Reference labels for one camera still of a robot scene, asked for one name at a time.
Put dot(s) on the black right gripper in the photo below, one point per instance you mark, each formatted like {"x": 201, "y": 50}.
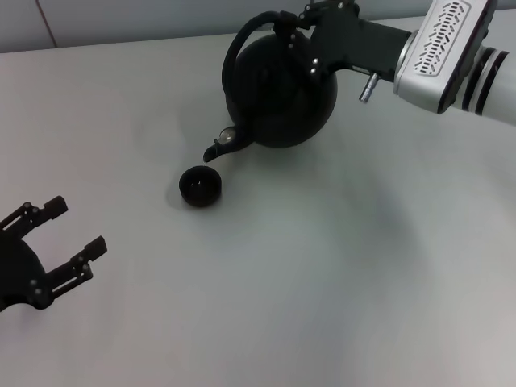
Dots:
{"x": 359, "y": 44}

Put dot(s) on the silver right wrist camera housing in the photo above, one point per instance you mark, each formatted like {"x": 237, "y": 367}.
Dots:
{"x": 439, "y": 52}

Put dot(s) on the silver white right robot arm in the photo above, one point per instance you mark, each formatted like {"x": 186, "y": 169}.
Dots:
{"x": 504, "y": 88}

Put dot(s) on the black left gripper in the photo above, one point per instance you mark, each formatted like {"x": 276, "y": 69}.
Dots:
{"x": 20, "y": 278}

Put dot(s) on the black round teapot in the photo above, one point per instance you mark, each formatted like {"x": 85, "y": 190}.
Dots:
{"x": 274, "y": 117}

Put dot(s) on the small dark teacup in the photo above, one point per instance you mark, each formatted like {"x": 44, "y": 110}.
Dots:
{"x": 199, "y": 193}

